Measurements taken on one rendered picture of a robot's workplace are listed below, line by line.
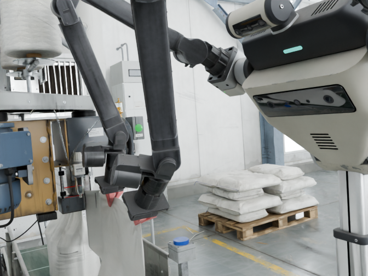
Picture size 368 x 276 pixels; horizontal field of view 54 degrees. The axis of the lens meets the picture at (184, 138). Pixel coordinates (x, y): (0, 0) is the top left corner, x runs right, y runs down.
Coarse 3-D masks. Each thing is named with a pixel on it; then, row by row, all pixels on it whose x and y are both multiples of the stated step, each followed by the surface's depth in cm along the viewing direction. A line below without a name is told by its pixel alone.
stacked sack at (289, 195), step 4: (264, 192) 446; (288, 192) 430; (292, 192) 433; (296, 192) 435; (300, 192) 438; (304, 192) 442; (280, 196) 425; (284, 196) 425; (288, 196) 428; (292, 196) 432; (296, 196) 436
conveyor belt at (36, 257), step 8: (32, 248) 284; (40, 248) 283; (24, 256) 267; (32, 256) 266; (40, 256) 265; (32, 264) 250; (40, 264) 249; (48, 264) 248; (32, 272) 236; (40, 272) 235; (48, 272) 235
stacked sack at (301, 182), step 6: (282, 180) 430; (288, 180) 429; (294, 180) 426; (300, 180) 426; (306, 180) 430; (312, 180) 434; (270, 186) 422; (276, 186) 415; (282, 186) 409; (288, 186) 411; (294, 186) 416; (300, 186) 422; (306, 186) 428; (270, 192) 421; (276, 192) 413; (282, 192) 407
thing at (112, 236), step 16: (96, 192) 130; (96, 208) 130; (112, 208) 117; (96, 224) 131; (112, 224) 118; (128, 224) 97; (96, 240) 131; (112, 240) 119; (128, 240) 98; (112, 256) 120; (128, 256) 99; (112, 272) 113; (128, 272) 101; (144, 272) 91
